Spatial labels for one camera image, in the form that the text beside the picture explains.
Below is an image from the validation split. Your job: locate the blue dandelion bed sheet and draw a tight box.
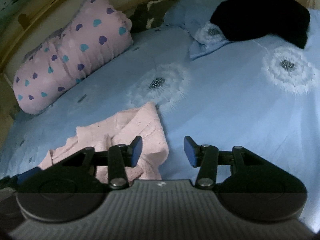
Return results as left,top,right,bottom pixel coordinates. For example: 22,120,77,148
1,10,319,231

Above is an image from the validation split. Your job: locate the blue dandelion pillow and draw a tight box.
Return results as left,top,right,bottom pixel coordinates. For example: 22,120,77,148
163,0,231,60

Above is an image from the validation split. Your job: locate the pink heart-patterned pillow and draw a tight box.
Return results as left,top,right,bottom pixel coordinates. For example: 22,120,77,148
12,0,133,114

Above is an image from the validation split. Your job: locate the pink knitted sweater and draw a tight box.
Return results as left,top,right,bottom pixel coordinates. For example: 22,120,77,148
38,102,169,182

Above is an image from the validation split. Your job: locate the black folded garment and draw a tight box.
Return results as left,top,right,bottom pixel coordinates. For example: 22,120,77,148
210,0,310,49

